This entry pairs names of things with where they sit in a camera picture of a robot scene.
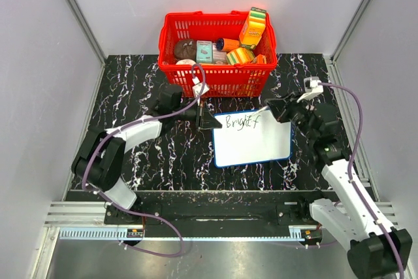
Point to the red plastic shopping basket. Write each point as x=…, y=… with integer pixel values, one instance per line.
x=247, y=80

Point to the white round lid container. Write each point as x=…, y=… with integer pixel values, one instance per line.
x=186, y=62

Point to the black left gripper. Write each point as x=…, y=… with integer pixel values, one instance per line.
x=204, y=119

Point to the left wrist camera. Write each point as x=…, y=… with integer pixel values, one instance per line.
x=199, y=88

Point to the brown round bread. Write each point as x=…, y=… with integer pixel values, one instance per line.
x=185, y=49

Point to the pink white small box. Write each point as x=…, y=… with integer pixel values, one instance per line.
x=218, y=57

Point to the black whiteboard marker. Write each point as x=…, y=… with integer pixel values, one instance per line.
x=260, y=111

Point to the yellow green sponge pack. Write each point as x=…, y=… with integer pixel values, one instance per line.
x=240, y=56

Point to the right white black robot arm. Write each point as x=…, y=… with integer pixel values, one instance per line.
x=374, y=246

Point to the teal small box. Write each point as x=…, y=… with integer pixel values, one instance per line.
x=204, y=52

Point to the orange snack packet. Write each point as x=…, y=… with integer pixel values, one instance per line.
x=259, y=59

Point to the orange juice carton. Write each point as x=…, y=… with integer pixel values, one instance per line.
x=253, y=28

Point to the orange blue-capped bottle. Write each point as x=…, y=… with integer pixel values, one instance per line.
x=227, y=45

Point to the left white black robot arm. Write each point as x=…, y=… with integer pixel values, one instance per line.
x=99, y=159

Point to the blue framed whiteboard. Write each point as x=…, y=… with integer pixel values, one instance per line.
x=244, y=140

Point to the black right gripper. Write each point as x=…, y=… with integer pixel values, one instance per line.
x=281, y=108

